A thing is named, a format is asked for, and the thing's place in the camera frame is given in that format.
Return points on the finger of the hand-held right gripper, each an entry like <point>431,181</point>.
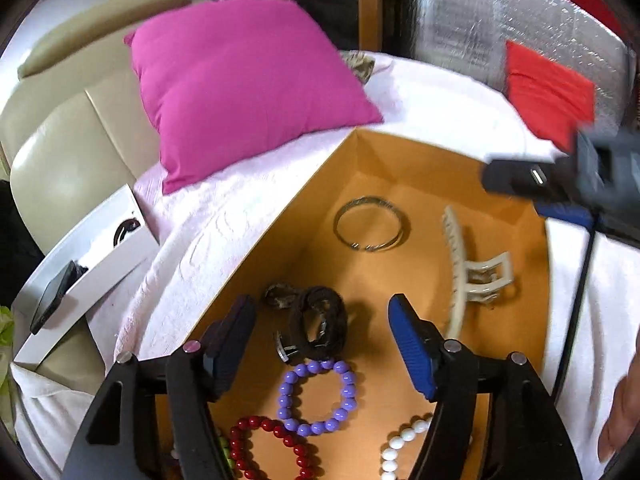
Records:
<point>565,210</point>
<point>515,177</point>

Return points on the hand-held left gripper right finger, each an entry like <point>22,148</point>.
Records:
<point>412,355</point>

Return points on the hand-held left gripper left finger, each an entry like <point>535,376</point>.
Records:
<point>230,355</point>

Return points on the orange cardboard box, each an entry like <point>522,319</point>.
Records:
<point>380,170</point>

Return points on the silver metal bangle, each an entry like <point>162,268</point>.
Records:
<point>370,201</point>

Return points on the person's right hand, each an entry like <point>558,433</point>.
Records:
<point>625,420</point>

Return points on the small black hair clip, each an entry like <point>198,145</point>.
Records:
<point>282,347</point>

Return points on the cream hair claw clip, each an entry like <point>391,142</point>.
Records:
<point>455,260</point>

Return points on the white embossed bedspread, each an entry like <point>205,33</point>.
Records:
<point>210,210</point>

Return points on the white flat box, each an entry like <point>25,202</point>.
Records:
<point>110,240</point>

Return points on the silver foil insulation mat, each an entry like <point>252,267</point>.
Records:
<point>460,20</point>

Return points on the black smartphone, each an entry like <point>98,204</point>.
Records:
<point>50,295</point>

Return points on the patterned crumpled cloth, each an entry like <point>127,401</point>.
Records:
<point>360,67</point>

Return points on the wooden glass door cabinet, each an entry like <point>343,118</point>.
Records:
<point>370,5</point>

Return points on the green plastic bag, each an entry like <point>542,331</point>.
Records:
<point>5,320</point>

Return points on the dark cloth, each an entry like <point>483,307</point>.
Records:
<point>15,240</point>

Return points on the beige leather sofa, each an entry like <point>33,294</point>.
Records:
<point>65,150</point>

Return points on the pink pillow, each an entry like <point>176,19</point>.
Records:
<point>240,85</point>

